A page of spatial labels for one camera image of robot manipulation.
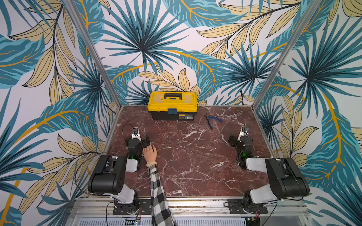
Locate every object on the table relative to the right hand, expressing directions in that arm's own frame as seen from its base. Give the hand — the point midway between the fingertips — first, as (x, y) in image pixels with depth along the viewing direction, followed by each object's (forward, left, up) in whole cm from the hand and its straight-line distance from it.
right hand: (240, 134), depth 92 cm
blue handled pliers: (+20, +17, -7) cm, 27 cm away
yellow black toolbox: (+20, +43, +8) cm, 48 cm away
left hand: (+2, +67, -1) cm, 67 cm away
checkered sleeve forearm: (-41, +50, -2) cm, 65 cm away
